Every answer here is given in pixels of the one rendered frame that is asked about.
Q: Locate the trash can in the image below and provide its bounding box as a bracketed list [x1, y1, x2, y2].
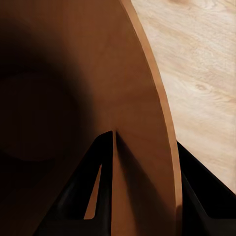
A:
[0, 0, 182, 236]

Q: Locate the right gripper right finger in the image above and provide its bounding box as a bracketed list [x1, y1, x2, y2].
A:
[177, 141, 236, 236]

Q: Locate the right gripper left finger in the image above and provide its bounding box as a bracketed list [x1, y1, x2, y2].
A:
[32, 131, 113, 236]

